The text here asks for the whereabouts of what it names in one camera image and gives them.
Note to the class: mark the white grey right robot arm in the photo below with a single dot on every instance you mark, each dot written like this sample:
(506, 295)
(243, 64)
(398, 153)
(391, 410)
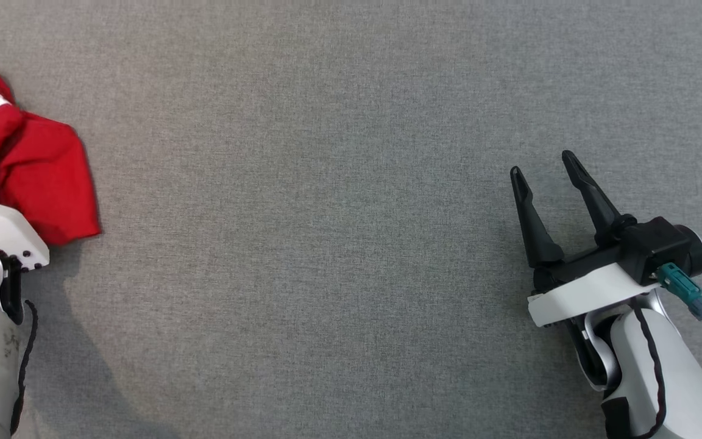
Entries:
(686, 390)

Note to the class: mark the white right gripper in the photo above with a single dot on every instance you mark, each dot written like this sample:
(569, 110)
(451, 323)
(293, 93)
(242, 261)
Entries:
(582, 289)

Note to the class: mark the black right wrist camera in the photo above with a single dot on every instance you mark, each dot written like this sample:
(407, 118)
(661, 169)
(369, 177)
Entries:
(662, 244)

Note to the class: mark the red shorts with white stripes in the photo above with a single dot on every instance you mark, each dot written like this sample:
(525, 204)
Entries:
(34, 177)

